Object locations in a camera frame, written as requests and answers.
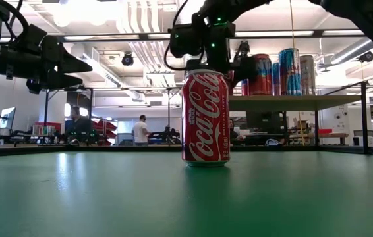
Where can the white air duct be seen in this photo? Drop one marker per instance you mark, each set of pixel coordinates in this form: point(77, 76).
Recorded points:
point(101, 70)

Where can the wooden table with metal legs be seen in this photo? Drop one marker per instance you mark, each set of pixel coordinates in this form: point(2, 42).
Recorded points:
point(334, 135)

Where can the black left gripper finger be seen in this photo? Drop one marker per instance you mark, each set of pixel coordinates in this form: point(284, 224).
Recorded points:
point(66, 82)
point(71, 67)

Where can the black camera stand pole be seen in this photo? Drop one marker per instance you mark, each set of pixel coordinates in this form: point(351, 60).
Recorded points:
point(169, 108)

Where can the red plastic bin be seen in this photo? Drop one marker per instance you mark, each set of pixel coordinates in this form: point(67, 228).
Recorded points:
point(325, 131)

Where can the black bench robot arm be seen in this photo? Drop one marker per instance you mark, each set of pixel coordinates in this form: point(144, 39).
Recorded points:
point(166, 135)

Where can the wooden shelf with black frame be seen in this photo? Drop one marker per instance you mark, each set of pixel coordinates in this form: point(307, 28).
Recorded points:
point(288, 102)

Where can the white camera display board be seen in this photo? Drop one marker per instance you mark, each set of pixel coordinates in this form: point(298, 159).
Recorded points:
point(339, 120)

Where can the green table mat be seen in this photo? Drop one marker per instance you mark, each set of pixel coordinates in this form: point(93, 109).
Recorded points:
point(107, 197)

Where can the black gantry frame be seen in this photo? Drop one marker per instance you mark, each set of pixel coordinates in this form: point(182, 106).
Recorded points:
point(45, 108)

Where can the person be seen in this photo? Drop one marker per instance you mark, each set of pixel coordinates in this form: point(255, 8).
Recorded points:
point(233, 131)
point(139, 130)
point(77, 125)

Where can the silver computer monitor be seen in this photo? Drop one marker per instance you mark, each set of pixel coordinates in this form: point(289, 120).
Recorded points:
point(7, 120)

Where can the red Fanta can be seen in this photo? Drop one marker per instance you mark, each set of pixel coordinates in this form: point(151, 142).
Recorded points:
point(245, 89)
point(263, 79)

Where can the black overhead light bar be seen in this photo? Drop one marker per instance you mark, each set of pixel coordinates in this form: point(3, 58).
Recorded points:
point(272, 33)

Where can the white Celsius can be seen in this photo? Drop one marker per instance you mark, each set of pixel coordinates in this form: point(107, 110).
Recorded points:
point(307, 75)

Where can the black computer monitor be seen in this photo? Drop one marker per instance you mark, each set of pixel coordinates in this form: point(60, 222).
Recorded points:
point(262, 120)

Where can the red bin storage rack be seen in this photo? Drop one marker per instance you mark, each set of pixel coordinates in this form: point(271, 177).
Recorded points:
point(107, 126)

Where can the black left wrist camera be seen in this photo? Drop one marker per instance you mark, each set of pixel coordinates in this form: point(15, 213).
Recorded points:
point(33, 39)

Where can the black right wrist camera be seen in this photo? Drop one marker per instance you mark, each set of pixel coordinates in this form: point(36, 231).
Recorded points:
point(186, 41)

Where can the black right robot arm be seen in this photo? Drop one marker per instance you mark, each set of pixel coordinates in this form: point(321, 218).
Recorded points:
point(371, 19)

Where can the black aluminium table frame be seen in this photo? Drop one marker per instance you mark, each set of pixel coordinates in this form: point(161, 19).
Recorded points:
point(41, 150)

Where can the blue silver Red Bull can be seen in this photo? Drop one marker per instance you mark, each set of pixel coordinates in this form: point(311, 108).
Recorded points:
point(275, 82)
point(290, 75)

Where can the black ceiling spotlight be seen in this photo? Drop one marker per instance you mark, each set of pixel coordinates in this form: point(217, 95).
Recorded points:
point(127, 60)
point(366, 56)
point(243, 49)

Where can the silver round duct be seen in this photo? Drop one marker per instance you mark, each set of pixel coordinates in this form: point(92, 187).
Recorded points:
point(348, 52)

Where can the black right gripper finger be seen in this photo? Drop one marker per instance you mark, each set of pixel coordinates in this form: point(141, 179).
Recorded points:
point(246, 69)

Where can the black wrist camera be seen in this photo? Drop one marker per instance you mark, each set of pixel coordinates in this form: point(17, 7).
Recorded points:
point(186, 41)
point(33, 39)

